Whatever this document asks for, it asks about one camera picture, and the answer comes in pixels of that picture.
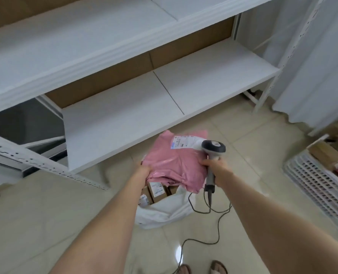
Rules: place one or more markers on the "white metal shelving rack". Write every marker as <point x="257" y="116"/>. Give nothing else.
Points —
<point x="106" y="71"/>

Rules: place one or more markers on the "brown cardboard box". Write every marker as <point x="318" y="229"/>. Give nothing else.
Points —
<point x="157" y="192"/>
<point x="144" y="200"/>
<point x="173" y="188"/>

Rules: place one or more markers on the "person's left sandalled foot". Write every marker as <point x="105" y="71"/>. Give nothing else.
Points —
<point x="184" y="269"/>

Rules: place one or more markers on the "white plastic sack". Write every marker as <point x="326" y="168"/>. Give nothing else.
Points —
<point x="163" y="215"/>

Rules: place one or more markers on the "person's left hand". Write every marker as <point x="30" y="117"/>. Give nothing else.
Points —
<point x="141" y="170"/>

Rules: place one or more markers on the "grey handheld barcode scanner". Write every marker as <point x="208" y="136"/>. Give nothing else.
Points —
<point x="213" y="149"/>

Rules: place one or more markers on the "white plastic crate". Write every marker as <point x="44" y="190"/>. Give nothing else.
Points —
<point x="320" y="186"/>

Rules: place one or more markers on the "pink plastic mailer parcel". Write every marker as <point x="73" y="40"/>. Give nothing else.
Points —
<point x="174" y="165"/>

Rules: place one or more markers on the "brown cardboard backing sheet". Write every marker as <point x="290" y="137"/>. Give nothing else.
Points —
<point x="134" y="65"/>

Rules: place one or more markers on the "person's right forearm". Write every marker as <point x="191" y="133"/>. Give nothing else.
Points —
<point x="277" y="228"/>

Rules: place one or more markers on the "white curtain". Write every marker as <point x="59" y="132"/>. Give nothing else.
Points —
<point x="308" y="59"/>

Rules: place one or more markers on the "person's left forearm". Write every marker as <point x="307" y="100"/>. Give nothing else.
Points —
<point x="100" y="225"/>

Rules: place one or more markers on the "person's sandalled foot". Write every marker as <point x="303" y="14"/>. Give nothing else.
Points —
<point x="218" y="267"/>
<point x="184" y="269"/>

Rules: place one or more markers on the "person's right hand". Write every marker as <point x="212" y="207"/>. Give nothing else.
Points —
<point x="214" y="169"/>

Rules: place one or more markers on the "person's right sandalled foot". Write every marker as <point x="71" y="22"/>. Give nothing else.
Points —
<point x="218" y="267"/>

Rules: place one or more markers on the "person's right fingers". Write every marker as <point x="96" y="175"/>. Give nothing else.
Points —
<point x="207" y="162"/>

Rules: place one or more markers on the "brown parcel in crate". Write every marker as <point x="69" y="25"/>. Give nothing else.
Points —
<point x="327" y="155"/>

